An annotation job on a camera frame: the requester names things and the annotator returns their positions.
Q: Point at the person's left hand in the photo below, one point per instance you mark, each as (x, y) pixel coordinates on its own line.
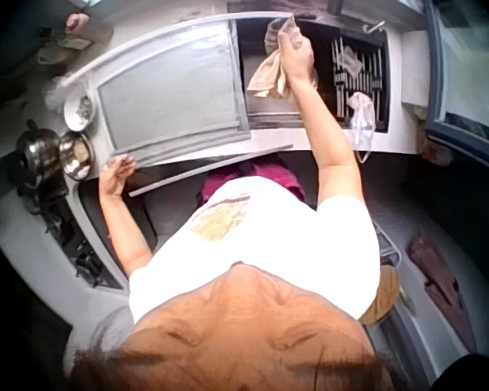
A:
(115, 177)

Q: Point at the person's right hand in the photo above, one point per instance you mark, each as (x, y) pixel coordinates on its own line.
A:
(297, 59)

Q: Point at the beige cloth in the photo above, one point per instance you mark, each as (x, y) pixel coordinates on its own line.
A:
(269, 77)

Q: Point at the steel bowl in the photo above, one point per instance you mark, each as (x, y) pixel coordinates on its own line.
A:
(76, 155)

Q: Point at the white bowl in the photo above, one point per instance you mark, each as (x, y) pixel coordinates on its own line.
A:
(78, 111)

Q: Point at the steel kettle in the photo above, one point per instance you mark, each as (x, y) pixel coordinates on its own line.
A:
(38, 148)

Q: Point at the black gas stove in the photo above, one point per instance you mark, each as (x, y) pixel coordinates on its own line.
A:
(61, 228)

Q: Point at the grey sink cover board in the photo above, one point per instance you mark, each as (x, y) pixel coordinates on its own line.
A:
(167, 85)

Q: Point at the person's legs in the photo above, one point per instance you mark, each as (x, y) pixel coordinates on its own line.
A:
(269, 173)

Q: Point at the dark kitchen sink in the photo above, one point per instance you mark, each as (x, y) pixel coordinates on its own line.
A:
(322, 61)

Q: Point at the clear plastic bag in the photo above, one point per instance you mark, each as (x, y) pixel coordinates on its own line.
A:
(362, 118)

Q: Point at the pale dish cloth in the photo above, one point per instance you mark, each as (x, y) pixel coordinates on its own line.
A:
(352, 60)

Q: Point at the metal dish rack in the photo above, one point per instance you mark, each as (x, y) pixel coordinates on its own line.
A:
(366, 81)

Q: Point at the metal faucet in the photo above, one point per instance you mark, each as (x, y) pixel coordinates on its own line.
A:
(373, 26)

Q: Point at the round wooden stool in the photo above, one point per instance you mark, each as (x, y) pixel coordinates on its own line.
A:
(385, 293)

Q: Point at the brown floor cloth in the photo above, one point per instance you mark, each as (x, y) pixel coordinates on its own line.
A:
(440, 281)

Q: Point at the grey window frame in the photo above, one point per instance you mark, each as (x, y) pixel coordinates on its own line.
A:
(460, 77)

